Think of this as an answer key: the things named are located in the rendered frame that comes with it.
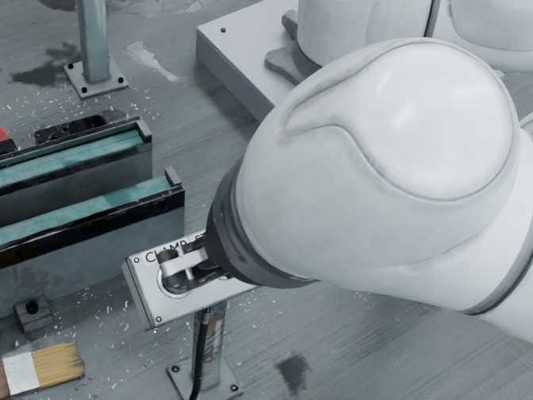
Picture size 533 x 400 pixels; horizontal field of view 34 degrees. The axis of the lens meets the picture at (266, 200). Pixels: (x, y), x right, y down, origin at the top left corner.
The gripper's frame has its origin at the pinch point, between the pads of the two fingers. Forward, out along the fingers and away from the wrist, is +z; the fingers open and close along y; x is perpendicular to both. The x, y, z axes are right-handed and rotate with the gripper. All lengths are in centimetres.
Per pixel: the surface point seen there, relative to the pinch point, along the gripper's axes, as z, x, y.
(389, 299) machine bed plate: 32.1, 11.2, -32.0
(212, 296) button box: 8.0, 2.6, -2.5
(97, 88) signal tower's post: 58, -34, -12
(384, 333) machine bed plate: 30.0, 14.7, -28.4
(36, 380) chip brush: 35.3, 3.9, 13.0
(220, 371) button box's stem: 31.5, 11.0, -6.9
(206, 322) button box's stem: 15.2, 4.8, -3.0
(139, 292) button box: 9.0, -0.2, 3.6
